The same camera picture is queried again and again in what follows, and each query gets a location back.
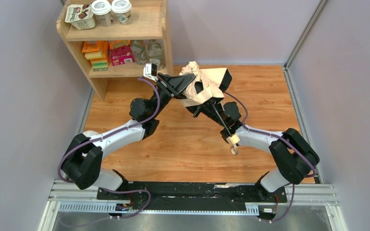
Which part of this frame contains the beige folding umbrella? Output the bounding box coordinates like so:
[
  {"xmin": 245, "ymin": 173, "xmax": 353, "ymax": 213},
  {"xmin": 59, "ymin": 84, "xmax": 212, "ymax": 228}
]
[{"xmin": 179, "ymin": 61, "xmax": 240, "ymax": 155}]

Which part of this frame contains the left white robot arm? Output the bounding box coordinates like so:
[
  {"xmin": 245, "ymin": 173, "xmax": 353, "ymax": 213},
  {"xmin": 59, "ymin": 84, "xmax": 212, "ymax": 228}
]
[{"xmin": 57, "ymin": 73, "xmax": 196, "ymax": 191}]

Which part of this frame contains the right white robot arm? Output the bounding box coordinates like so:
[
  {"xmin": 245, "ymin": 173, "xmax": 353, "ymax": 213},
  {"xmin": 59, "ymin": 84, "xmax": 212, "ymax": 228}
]
[{"xmin": 187, "ymin": 102, "xmax": 320, "ymax": 193}]

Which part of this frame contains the right clear glass bottle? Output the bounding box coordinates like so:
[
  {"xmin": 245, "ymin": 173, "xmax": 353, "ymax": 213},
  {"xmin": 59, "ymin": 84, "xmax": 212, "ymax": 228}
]
[{"xmin": 147, "ymin": 39, "xmax": 165, "ymax": 70}]

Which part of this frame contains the clear glass bottle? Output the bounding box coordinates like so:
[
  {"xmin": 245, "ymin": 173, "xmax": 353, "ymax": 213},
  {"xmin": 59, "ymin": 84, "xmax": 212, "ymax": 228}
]
[
  {"xmin": 147, "ymin": 39, "xmax": 165, "ymax": 70},
  {"xmin": 130, "ymin": 40, "xmax": 148, "ymax": 65}
]

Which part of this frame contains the left clear glass bottle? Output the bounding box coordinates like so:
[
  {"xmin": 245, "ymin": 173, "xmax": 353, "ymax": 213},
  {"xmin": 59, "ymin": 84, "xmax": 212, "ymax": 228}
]
[{"xmin": 130, "ymin": 40, "xmax": 148, "ymax": 65}]

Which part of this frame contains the pink orange snack box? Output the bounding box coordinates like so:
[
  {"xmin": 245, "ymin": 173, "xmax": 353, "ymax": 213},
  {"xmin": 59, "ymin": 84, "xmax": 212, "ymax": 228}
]
[{"xmin": 109, "ymin": 40, "xmax": 135, "ymax": 66}]

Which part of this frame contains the wooden shelf unit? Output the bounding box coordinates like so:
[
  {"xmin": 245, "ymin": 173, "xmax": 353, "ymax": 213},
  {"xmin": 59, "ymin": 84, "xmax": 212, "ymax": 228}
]
[{"xmin": 56, "ymin": 0, "xmax": 174, "ymax": 100}]

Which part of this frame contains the orange sponge pack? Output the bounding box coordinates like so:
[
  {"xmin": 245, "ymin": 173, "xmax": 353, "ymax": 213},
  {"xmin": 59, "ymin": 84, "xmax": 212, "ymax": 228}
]
[{"xmin": 82, "ymin": 40, "xmax": 109, "ymax": 71}]

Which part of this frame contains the white crumpled plastic bag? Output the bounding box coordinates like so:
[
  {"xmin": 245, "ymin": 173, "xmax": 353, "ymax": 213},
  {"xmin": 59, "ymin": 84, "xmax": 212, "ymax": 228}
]
[{"xmin": 82, "ymin": 130, "xmax": 99, "ymax": 137}]

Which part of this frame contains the right white lidded cup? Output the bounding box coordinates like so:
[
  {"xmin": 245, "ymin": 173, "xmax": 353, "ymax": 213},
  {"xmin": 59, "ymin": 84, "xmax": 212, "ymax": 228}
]
[{"xmin": 111, "ymin": 0, "xmax": 132, "ymax": 26}]

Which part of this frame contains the white lidded cup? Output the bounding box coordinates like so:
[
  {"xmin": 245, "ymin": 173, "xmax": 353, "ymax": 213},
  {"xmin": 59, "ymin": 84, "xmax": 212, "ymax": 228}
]
[
  {"xmin": 92, "ymin": 0, "xmax": 113, "ymax": 26},
  {"xmin": 111, "ymin": 0, "xmax": 132, "ymax": 26}
]

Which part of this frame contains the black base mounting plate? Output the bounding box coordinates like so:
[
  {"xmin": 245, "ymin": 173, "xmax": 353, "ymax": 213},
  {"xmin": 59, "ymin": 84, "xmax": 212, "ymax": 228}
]
[{"xmin": 96, "ymin": 181, "xmax": 287, "ymax": 211}]

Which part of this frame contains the left white lidded cup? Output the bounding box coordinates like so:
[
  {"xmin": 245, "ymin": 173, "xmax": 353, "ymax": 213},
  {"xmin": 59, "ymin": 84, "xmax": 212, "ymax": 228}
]
[{"xmin": 92, "ymin": 0, "xmax": 113, "ymax": 26}]

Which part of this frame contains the Chobani yogurt tub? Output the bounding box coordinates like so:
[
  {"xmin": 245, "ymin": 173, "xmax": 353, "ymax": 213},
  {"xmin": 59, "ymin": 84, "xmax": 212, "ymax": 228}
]
[{"xmin": 65, "ymin": 4, "xmax": 96, "ymax": 30}]

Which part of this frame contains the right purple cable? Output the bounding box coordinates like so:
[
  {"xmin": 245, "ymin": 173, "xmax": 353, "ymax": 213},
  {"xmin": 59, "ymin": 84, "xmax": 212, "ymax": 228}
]
[{"xmin": 224, "ymin": 91, "xmax": 318, "ymax": 223}]

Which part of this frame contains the purple cable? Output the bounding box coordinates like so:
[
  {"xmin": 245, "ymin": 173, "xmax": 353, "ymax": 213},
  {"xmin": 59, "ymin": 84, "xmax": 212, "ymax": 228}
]
[
  {"xmin": 224, "ymin": 91, "xmax": 318, "ymax": 223},
  {"xmin": 57, "ymin": 77, "xmax": 162, "ymax": 219}
]

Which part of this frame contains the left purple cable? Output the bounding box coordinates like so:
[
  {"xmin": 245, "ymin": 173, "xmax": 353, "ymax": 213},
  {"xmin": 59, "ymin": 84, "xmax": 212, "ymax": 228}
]
[{"xmin": 57, "ymin": 77, "xmax": 162, "ymax": 219}]

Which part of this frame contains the aluminium frame rail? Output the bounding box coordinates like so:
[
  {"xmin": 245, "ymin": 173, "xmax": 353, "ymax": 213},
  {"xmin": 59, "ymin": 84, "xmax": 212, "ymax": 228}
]
[{"xmin": 39, "ymin": 180, "xmax": 348, "ymax": 231}]

